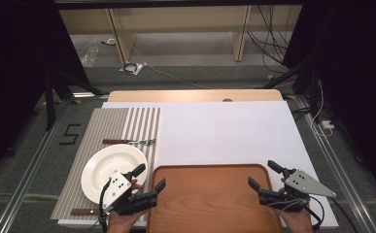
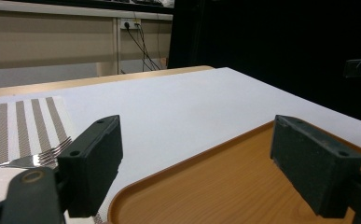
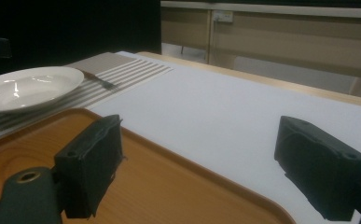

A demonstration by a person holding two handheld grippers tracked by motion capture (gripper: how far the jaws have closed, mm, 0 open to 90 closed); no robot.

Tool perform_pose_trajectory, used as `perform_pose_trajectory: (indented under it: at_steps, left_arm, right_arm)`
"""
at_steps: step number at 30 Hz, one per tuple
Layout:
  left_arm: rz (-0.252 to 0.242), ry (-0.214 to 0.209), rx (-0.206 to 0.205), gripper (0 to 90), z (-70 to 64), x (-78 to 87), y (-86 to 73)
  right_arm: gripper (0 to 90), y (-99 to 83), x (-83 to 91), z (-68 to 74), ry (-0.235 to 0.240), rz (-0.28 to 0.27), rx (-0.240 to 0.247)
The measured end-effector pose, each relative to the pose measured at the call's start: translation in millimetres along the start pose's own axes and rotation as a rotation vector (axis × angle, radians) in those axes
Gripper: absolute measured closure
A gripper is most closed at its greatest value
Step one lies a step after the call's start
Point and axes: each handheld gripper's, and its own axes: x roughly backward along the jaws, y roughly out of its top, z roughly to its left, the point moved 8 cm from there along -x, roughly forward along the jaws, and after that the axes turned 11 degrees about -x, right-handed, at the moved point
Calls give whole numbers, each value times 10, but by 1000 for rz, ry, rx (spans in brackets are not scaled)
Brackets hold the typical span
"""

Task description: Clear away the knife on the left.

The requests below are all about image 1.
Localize white board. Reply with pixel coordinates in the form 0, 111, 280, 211
57, 100, 339, 229

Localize striped grey placemat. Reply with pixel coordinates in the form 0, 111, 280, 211
50, 107, 161, 222

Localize metal floor rail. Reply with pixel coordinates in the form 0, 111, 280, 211
296, 95, 376, 233
0, 100, 70, 233

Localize wooden-handled fork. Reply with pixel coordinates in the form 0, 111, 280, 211
102, 138, 156, 147

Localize white power strip cable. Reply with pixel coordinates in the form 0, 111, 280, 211
310, 79, 326, 137

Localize wooden-handled knife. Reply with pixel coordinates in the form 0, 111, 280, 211
70, 208, 103, 216

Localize person's right hand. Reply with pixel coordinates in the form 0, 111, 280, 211
277, 176, 315, 233

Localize brown wooden tray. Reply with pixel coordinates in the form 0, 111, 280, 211
146, 163, 285, 233

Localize plastic bag with black cable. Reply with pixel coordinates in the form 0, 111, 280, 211
119, 61, 149, 76

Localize white floor cable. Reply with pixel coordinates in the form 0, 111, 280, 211
130, 45, 211, 90

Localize black metal stand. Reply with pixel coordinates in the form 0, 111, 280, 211
44, 64, 111, 132
262, 57, 323, 124

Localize black curtain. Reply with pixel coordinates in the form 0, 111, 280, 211
0, 0, 91, 183
282, 0, 376, 202

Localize bundle of black cables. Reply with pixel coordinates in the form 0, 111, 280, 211
247, 4, 293, 74

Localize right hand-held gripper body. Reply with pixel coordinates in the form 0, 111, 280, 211
257, 168, 338, 214

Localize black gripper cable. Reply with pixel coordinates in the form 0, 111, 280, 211
305, 195, 326, 232
97, 179, 112, 233

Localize clear plastic bag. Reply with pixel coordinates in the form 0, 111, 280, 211
80, 43, 101, 67

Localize person's left hand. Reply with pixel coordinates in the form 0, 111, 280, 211
107, 179, 150, 233

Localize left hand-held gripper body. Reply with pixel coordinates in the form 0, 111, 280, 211
101, 172, 159, 216

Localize white plate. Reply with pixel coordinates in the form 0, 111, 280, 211
81, 144, 149, 205

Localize beige wooden desk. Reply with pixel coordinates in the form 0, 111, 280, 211
58, 5, 303, 65

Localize light wooden table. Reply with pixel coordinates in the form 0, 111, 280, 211
107, 88, 285, 103

